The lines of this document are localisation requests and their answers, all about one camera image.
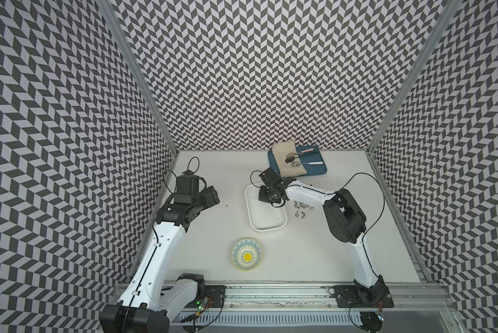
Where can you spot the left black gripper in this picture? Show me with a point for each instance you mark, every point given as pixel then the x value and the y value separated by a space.
pixel 210 196

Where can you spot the pink handled spoon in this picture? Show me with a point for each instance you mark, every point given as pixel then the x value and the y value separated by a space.
pixel 306 151

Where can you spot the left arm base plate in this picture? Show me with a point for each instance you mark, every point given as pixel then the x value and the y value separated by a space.
pixel 217 293

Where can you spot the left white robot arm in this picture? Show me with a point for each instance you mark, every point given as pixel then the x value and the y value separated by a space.
pixel 144 306

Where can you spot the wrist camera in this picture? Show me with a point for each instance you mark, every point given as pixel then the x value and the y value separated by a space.
pixel 270 178
pixel 187 185

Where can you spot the yellow patterned bowl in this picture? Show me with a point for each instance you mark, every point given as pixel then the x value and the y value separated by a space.
pixel 246 255

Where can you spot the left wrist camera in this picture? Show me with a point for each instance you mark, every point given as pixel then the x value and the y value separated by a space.
pixel 187 185

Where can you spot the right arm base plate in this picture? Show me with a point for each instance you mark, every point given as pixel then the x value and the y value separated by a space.
pixel 352 296

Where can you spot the dark handled spoon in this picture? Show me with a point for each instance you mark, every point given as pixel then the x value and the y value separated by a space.
pixel 291 159

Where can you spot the white storage box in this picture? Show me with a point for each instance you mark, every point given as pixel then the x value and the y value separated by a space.
pixel 263 217

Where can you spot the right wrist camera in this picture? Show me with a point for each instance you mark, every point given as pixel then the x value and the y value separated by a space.
pixel 270 178

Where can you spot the teal tray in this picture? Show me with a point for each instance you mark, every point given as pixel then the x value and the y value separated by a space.
pixel 312 161

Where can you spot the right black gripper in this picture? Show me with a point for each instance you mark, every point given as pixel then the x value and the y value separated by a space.
pixel 261 195

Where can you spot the beige cloth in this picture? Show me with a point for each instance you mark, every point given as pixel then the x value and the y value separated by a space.
pixel 281 151

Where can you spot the removed silver wing nuts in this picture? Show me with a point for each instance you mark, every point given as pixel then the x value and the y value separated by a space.
pixel 301 209

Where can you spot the white handled spoon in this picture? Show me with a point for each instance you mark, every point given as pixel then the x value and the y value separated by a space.
pixel 298 163

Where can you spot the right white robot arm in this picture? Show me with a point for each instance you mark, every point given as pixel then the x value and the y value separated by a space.
pixel 346 222

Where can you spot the aluminium rail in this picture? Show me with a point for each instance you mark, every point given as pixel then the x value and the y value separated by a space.
pixel 321 296

